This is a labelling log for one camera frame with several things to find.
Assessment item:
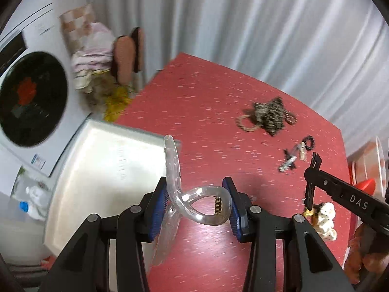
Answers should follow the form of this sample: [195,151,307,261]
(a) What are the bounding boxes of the clear plastic hair claw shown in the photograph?
[152,135,232,266]

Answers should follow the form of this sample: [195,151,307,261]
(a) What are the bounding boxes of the white polka dot scrunchie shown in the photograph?
[312,202,337,241]

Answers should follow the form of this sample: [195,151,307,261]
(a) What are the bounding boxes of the silver ornate hair clip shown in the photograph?
[278,156,297,172]

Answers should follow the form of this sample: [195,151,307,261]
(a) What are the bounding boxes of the white jewelry tray box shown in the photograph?
[44,119,166,256]

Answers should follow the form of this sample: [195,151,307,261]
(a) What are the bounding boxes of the right hand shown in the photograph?
[344,223,388,285]

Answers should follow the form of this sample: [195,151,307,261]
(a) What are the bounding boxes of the cream small hair clip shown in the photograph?
[299,141,307,162]

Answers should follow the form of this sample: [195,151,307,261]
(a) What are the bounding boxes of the black bow hair clip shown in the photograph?
[280,148,298,171]

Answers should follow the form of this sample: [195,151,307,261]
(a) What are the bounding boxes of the grey snap hair clip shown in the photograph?
[290,142,300,157]

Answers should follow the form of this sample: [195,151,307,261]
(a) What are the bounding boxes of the leopard print scrunchie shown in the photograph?
[253,97,285,137]

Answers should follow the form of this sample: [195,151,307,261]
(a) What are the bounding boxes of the yellow mesh bag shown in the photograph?
[89,71,134,123]

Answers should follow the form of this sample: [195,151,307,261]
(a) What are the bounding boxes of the white detergent bottle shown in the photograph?
[11,175,52,221]

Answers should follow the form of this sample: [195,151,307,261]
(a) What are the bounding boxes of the white curtain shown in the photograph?
[91,0,388,154]

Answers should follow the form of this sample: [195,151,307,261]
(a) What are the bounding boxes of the pink soled slipper front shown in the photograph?
[111,36,136,86]

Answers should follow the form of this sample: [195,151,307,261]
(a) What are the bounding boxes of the pink soled slipper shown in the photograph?
[131,27,144,73]
[111,36,136,86]

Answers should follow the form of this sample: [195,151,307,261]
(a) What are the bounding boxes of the white washing machine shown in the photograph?
[1,0,88,177]

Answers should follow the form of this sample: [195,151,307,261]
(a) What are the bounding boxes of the pink white cloth pile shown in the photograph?
[71,22,115,94]

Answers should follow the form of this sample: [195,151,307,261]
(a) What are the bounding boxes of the pink soled slipper back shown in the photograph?
[131,27,144,73]

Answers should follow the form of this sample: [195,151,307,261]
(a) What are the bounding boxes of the checkered pink bag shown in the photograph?
[59,3,96,54]

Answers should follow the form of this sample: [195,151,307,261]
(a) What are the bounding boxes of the black spiral hair tie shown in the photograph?
[302,135,317,152]

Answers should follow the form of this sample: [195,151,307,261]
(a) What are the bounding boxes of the brown spiral hair tie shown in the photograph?
[283,110,299,126]

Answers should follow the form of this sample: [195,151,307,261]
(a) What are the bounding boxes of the beige braided hair tie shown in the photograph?
[235,113,263,133]

